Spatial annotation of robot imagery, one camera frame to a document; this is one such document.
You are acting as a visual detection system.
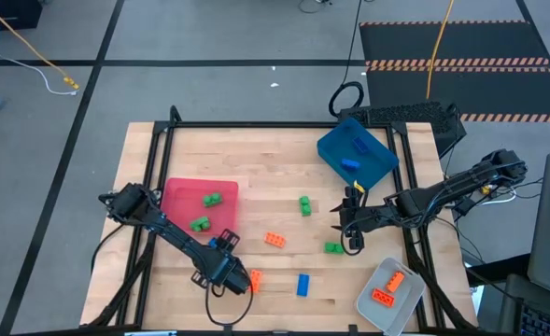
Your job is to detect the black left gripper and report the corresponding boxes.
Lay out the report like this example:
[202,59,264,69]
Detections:
[190,230,252,296]

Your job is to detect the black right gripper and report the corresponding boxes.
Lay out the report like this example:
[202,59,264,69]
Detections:
[329,185,390,251]

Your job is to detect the orange toy brick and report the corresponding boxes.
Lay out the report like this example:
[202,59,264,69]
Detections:
[249,269,264,294]
[263,231,287,249]
[386,271,406,294]
[371,287,396,309]

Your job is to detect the blue plastic bin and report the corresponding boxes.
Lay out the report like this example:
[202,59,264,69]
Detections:
[316,117,401,191]

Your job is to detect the translucent pink plastic bin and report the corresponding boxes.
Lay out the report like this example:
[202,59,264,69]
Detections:
[160,176,240,237]

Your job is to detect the light grey plastic tray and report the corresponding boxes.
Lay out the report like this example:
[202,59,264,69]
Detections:
[354,257,428,336]

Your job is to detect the black mat with striped edge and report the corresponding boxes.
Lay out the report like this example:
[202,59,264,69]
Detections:
[365,64,550,125]
[358,19,550,69]

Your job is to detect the dark laptop with keyboard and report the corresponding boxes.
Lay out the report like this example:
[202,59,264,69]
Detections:
[497,273,550,336]

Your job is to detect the black box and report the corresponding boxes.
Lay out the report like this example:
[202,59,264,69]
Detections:
[0,0,42,33]

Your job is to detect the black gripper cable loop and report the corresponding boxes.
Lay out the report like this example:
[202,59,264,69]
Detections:
[204,279,256,328]
[341,231,365,257]

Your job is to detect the black table frame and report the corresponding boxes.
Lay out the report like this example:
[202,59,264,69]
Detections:
[87,105,479,336]

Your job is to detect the black arm base cable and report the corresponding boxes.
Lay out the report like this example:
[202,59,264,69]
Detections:
[90,222,127,276]

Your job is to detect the white arm base cable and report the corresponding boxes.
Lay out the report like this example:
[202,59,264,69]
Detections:
[479,189,518,206]

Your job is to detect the black hanging cable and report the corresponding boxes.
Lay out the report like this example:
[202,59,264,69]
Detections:
[328,0,366,119]

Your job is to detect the yellow hanging cable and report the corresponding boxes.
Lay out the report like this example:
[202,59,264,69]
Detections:
[0,0,80,91]
[425,0,457,101]

